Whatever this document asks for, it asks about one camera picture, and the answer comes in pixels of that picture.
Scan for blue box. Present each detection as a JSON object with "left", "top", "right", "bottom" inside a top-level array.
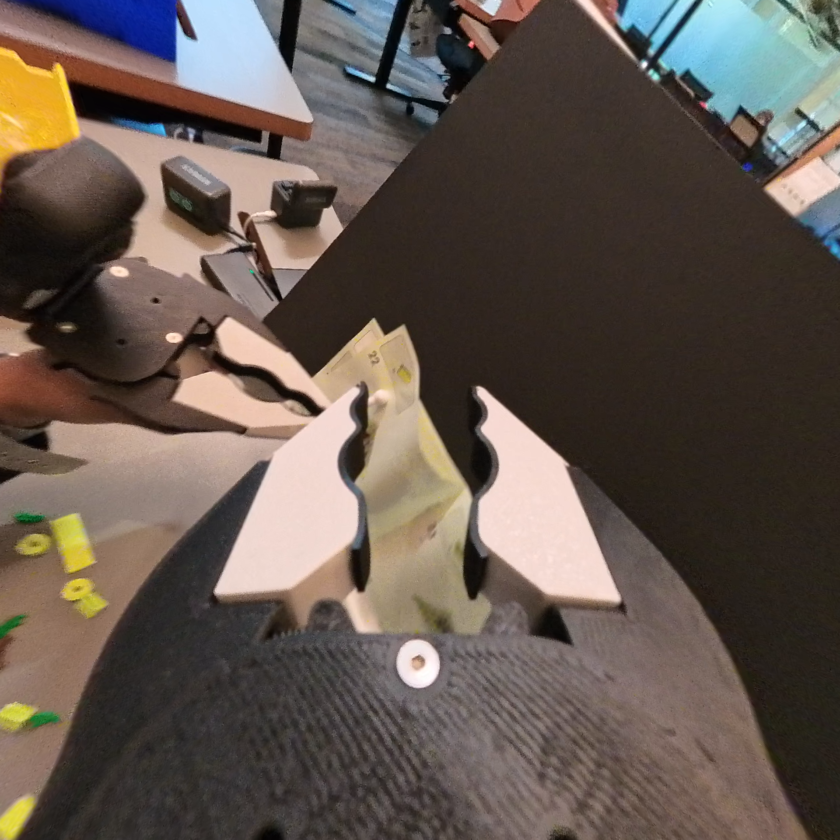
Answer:
[{"left": 20, "top": 0, "right": 179, "bottom": 63}]

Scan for black desk leg frame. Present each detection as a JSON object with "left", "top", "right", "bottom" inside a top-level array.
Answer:
[{"left": 344, "top": 0, "right": 454, "bottom": 116}]

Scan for white cable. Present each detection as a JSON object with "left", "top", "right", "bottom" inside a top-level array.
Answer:
[{"left": 226, "top": 209, "right": 277, "bottom": 253}]

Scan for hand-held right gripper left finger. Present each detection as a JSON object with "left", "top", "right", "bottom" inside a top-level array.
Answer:
[{"left": 213, "top": 384, "right": 382, "bottom": 631}]

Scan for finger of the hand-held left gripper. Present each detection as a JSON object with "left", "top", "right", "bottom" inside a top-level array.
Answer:
[
  {"left": 210, "top": 317, "right": 332, "bottom": 408},
  {"left": 174, "top": 371, "right": 322, "bottom": 437}
]

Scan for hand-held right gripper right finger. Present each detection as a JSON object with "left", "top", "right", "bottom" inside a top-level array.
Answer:
[{"left": 462, "top": 386, "right": 623, "bottom": 634}]

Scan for scattered yellow-green toy bricks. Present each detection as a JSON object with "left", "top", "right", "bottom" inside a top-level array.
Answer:
[{"left": 0, "top": 511, "right": 110, "bottom": 734}]

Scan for toy brick instruction booklet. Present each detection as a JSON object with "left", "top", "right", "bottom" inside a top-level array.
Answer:
[{"left": 311, "top": 318, "right": 493, "bottom": 634}]

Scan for grey table with brown edge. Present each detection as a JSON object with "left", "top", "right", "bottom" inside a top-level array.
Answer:
[{"left": 0, "top": 0, "right": 315, "bottom": 142}]

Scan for white cabinet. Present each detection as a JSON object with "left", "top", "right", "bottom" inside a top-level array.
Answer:
[{"left": 764, "top": 141, "right": 840, "bottom": 217}]

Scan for flat black power hub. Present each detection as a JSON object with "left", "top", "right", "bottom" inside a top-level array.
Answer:
[{"left": 200, "top": 252, "right": 281, "bottom": 320}]

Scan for black backdrop board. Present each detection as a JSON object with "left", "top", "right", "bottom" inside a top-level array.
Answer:
[{"left": 262, "top": 0, "right": 840, "bottom": 840}]

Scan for small black action camera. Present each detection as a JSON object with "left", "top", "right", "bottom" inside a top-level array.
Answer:
[{"left": 270, "top": 180, "right": 339, "bottom": 229}]

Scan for black battery charger case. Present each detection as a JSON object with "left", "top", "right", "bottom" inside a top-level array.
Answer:
[{"left": 161, "top": 156, "right": 234, "bottom": 235}]

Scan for person's left hand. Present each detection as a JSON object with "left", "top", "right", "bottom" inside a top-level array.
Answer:
[{"left": 0, "top": 357, "right": 170, "bottom": 431}]

